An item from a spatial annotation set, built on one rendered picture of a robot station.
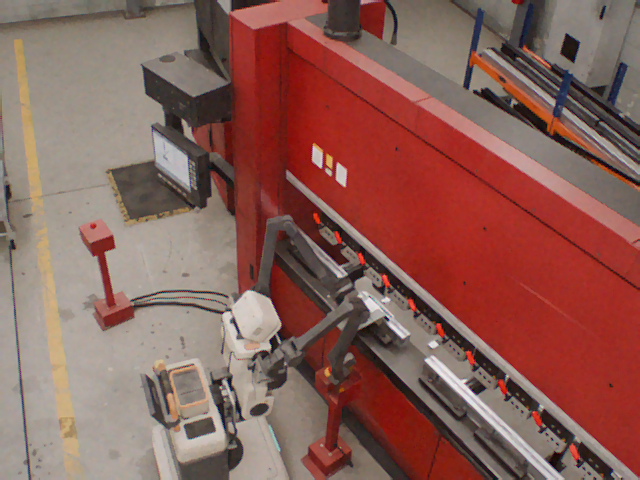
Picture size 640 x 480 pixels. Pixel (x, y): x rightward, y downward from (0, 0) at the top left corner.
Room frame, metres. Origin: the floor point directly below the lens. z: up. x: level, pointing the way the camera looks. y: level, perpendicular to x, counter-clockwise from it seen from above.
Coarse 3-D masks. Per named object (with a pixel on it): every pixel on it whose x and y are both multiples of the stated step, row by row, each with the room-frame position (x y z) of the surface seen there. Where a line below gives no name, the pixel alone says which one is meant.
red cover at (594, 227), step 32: (288, 32) 3.27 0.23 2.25; (320, 32) 3.18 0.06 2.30; (320, 64) 3.06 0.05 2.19; (352, 64) 2.87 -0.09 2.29; (384, 96) 2.68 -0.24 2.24; (416, 96) 2.59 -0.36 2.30; (416, 128) 2.51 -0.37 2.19; (448, 128) 2.38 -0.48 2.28; (480, 128) 2.36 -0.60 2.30; (480, 160) 2.23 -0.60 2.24; (512, 160) 2.15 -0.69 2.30; (512, 192) 2.09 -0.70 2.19; (544, 192) 1.99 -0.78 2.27; (576, 192) 1.97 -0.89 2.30; (576, 224) 1.87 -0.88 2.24; (608, 224) 1.80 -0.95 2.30; (608, 256) 1.75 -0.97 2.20
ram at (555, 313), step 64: (320, 128) 3.06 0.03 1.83; (384, 128) 2.69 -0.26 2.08; (320, 192) 3.03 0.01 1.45; (384, 192) 2.65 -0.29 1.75; (448, 192) 2.35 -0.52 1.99; (448, 256) 2.29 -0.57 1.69; (512, 256) 2.05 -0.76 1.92; (576, 256) 1.85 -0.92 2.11; (448, 320) 2.22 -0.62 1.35; (512, 320) 1.98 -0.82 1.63; (576, 320) 1.78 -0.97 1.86; (576, 384) 1.70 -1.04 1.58
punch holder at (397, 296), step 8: (392, 280) 2.53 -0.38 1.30; (400, 280) 2.49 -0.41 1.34; (392, 288) 2.52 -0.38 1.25; (400, 288) 2.48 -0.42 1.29; (408, 288) 2.44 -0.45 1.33; (392, 296) 2.51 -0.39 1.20; (400, 296) 2.47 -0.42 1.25; (408, 296) 2.43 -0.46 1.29; (416, 296) 2.47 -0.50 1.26; (400, 304) 2.46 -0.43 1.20; (408, 304) 2.44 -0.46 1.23
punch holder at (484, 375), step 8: (480, 352) 2.05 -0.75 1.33; (480, 360) 2.04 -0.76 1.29; (488, 360) 2.01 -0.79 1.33; (472, 368) 2.06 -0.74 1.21; (480, 368) 2.03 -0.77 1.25; (488, 368) 2.01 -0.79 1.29; (496, 368) 1.97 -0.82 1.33; (480, 376) 2.02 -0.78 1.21; (488, 376) 1.99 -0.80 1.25; (496, 376) 1.96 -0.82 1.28; (504, 376) 2.01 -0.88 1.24; (488, 384) 1.98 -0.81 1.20; (496, 384) 1.97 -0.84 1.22
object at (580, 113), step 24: (504, 48) 5.13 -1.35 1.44; (504, 72) 4.72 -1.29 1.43; (528, 72) 4.74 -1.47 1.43; (552, 72) 4.75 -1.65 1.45; (552, 96) 4.38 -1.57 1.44; (576, 96) 4.35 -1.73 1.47; (600, 96) 4.35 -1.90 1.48; (576, 120) 4.00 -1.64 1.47; (600, 120) 4.06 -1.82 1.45; (624, 120) 4.05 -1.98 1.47; (600, 144) 3.73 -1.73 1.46; (624, 144) 3.76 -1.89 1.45; (624, 168) 3.52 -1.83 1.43
